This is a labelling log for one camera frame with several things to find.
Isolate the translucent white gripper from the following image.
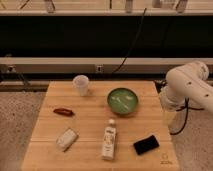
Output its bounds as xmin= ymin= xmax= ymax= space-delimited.
xmin=162 ymin=105 xmax=177 ymax=125

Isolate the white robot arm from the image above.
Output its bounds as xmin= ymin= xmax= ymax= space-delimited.
xmin=159 ymin=61 xmax=213 ymax=125

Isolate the black sponge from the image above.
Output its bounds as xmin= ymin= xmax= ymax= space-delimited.
xmin=133 ymin=135 xmax=159 ymax=155

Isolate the white sponge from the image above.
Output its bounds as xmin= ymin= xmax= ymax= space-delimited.
xmin=56 ymin=128 xmax=78 ymax=152

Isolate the green bowl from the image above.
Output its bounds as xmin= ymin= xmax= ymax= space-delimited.
xmin=107 ymin=88 xmax=138 ymax=116

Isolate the white squeeze bottle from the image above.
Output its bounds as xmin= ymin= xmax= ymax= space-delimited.
xmin=101 ymin=119 xmax=116 ymax=160

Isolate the white plastic cup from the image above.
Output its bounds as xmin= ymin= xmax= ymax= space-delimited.
xmin=73 ymin=75 xmax=89 ymax=96

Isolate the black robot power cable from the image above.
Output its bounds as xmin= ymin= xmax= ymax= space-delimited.
xmin=169 ymin=98 xmax=204 ymax=136

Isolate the black hanging cable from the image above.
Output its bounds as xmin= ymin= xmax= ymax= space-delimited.
xmin=111 ymin=7 xmax=148 ymax=74

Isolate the white wall rail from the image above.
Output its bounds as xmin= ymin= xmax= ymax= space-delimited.
xmin=0 ymin=57 xmax=213 ymax=74

